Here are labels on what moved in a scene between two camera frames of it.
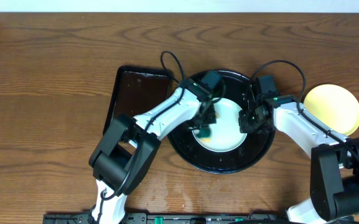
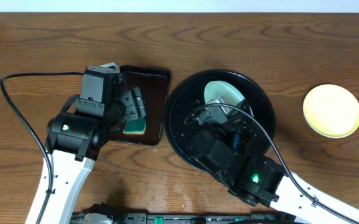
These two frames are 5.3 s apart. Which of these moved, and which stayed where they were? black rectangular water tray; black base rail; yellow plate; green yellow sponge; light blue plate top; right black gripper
Moved: light blue plate top; green yellow sponge; right black gripper
Stayed: yellow plate; black base rail; black rectangular water tray
